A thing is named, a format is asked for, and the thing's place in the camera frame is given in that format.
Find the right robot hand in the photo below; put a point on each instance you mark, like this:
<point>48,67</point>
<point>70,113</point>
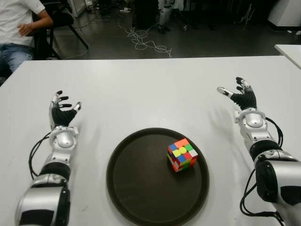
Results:
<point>245,100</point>

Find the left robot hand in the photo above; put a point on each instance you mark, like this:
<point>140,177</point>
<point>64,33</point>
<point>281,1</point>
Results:
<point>61,116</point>

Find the multicoloured Rubik's cube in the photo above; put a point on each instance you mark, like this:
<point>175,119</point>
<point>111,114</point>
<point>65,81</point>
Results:
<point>182,155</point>

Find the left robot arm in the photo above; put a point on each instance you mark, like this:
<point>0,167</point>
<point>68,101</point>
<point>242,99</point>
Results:
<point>62,141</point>

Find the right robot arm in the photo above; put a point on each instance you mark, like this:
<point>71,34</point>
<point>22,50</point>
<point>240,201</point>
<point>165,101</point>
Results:
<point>279,174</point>

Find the dark brown round plate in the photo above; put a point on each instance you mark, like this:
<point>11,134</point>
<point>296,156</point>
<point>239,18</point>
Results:
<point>145,188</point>

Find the white side table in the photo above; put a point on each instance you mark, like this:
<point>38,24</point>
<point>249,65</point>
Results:
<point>290,51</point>

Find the white cabinet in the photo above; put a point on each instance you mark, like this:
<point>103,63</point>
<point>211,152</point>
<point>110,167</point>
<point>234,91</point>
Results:
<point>287,14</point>

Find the black office chair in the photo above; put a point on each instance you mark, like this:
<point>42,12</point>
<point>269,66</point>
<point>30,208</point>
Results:
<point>61,18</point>

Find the seated person white shirt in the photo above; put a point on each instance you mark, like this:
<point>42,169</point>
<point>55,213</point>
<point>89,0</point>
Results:
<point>16,16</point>

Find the black cabinet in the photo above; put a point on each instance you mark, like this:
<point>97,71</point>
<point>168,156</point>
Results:
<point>145,13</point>

